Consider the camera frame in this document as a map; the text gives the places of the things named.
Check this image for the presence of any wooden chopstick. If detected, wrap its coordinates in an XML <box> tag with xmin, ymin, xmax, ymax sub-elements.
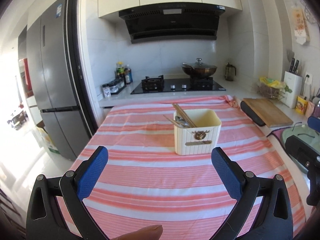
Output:
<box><xmin>172</xmin><ymin>103</ymin><xmax>196</xmax><ymax>128</ymax></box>

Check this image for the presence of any thin chopstick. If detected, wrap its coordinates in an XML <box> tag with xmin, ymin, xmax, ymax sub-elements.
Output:
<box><xmin>164</xmin><ymin>115</ymin><xmax>183</xmax><ymax>128</ymax></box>

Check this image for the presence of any steel spoon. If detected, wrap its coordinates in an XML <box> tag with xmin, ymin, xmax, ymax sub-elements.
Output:
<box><xmin>175</xmin><ymin>116</ymin><xmax>191</xmax><ymax>128</ymax></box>

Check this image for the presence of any person left hand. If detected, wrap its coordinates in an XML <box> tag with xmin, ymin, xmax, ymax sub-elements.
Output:
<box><xmin>115</xmin><ymin>225</ymin><xmax>163</xmax><ymax>240</ymax></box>

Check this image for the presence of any green apple-shaped board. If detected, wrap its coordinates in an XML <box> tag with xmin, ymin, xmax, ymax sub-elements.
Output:
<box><xmin>281</xmin><ymin>124</ymin><xmax>319</xmax><ymax>174</ymax></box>

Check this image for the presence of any yellow snack packet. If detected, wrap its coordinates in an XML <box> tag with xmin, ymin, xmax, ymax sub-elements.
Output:
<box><xmin>295</xmin><ymin>96</ymin><xmax>308</xmax><ymax>115</ymax></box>

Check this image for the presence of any wooden cutting board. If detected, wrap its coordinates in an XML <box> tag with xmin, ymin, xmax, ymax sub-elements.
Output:
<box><xmin>242</xmin><ymin>98</ymin><xmax>293</xmax><ymax>128</ymax></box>

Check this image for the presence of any white knife block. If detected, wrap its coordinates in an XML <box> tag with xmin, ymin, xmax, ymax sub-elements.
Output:
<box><xmin>282</xmin><ymin>57</ymin><xmax>303</xmax><ymax>109</ymax></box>

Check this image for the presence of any french press jug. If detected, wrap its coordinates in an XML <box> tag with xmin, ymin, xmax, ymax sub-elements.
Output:
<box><xmin>225</xmin><ymin>62</ymin><xmax>236</xmax><ymax>81</ymax></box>

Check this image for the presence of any cream utensil holder box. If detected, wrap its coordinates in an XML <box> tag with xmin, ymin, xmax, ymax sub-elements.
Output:
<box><xmin>174</xmin><ymin>109</ymin><xmax>222</xmax><ymax>155</ymax></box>

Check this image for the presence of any wok with glass lid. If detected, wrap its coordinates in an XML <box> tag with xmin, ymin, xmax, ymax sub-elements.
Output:
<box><xmin>182</xmin><ymin>58</ymin><xmax>217</xmax><ymax>78</ymax></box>

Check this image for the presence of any grey refrigerator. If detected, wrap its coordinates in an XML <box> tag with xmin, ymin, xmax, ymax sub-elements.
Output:
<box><xmin>26</xmin><ymin>0</ymin><xmax>95</xmax><ymax>160</ymax></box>

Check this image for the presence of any spice jar rack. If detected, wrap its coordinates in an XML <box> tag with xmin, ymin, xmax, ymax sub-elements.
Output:
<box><xmin>108</xmin><ymin>78</ymin><xmax>125</xmax><ymax>94</ymax></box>

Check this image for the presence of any black gas hob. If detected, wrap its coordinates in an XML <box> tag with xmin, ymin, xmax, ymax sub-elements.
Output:
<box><xmin>131</xmin><ymin>75</ymin><xmax>226</xmax><ymax>94</ymax></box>

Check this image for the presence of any sauce bottles group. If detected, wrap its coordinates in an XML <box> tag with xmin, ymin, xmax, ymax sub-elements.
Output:
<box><xmin>116</xmin><ymin>61</ymin><xmax>133</xmax><ymax>85</ymax></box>

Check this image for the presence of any black range hood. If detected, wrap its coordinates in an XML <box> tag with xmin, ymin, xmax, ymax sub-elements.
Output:
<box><xmin>118</xmin><ymin>2</ymin><xmax>226</xmax><ymax>43</ymax></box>

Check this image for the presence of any wire basket with bags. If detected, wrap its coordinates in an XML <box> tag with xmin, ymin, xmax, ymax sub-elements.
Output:
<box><xmin>257</xmin><ymin>77</ymin><xmax>292</xmax><ymax>100</ymax></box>

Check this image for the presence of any black handle bar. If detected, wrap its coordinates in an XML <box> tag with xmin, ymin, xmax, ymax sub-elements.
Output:
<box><xmin>240</xmin><ymin>101</ymin><xmax>266</xmax><ymax>127</ymax></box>

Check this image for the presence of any hanging wall calendar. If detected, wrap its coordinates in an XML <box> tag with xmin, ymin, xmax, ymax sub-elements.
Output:
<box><xmin>291</xmin><ymin>6</ymin><xmax>310</xmax><ymax>45</ymax></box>

